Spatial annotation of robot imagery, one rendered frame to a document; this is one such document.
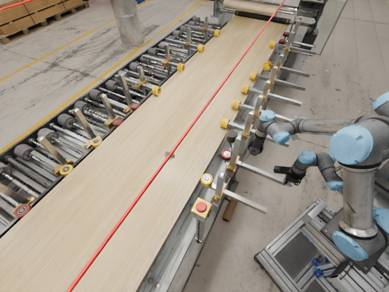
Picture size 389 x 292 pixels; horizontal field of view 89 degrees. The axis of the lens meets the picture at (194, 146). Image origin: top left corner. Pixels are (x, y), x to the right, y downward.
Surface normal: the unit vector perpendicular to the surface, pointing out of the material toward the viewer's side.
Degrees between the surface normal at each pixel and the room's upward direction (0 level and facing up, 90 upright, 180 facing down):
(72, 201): 0
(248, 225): 0
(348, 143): 84
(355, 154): 84
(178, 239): 0
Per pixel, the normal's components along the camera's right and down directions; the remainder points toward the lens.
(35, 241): 0.00, -0.62
